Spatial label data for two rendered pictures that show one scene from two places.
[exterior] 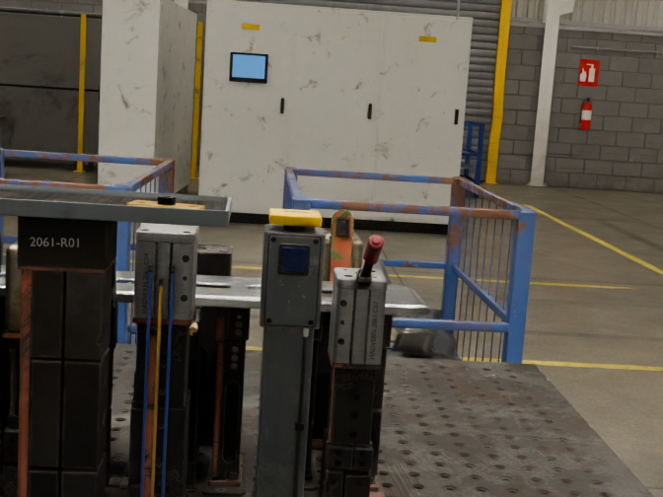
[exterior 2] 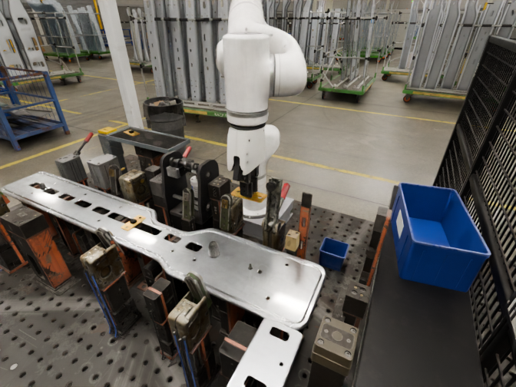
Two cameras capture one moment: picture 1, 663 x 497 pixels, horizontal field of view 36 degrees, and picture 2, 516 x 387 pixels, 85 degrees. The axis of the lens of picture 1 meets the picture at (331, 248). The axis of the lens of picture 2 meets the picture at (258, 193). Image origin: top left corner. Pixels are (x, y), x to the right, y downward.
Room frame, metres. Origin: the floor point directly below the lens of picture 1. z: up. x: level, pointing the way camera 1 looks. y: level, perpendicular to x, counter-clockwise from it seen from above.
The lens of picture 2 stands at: (1.92, 1.35, 1.61)
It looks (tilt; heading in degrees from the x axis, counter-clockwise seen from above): 32 degrees down; 212
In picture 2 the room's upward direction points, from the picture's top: straight up
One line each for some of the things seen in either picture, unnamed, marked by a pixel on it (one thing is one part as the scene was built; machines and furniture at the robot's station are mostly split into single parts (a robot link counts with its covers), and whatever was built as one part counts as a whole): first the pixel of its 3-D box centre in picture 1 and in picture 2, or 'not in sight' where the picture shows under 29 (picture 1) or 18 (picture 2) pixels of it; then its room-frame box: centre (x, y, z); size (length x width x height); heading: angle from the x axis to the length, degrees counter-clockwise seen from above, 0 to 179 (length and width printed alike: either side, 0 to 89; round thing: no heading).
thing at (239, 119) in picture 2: not in sight; (247, 114); (1.44, 1.03, 1.44); 0.09 x 0.08 x 0.03; 5
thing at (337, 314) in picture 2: not in sight; (332, 342); (1.43, 1.29, 0.85); 0.12 x 0.03 x 0.30; 5
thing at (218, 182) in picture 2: not in sight; (223, 226); (1.24, 0.77, 0.91); 0.07 x 0.05 x 0.42; 5
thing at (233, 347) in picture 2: not in sight; (242, 370); (1.62, 1.11, 0.84); 0.11 x 0.10 x 0.28; 5
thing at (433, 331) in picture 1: (383, 306); not in sight; (3.87, -0.22, 0.47); 1.20 x 0.80 x 0.95; 5
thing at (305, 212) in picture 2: not in sight; (300, 257); (1.28, 1.11, 0.95); 0.03 x 0.01 x 0.50; 95
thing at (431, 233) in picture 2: not in sight; (429, 229); (1.12, 1.43, 1.10); 0.30 x 0.17 x 0.13; 15
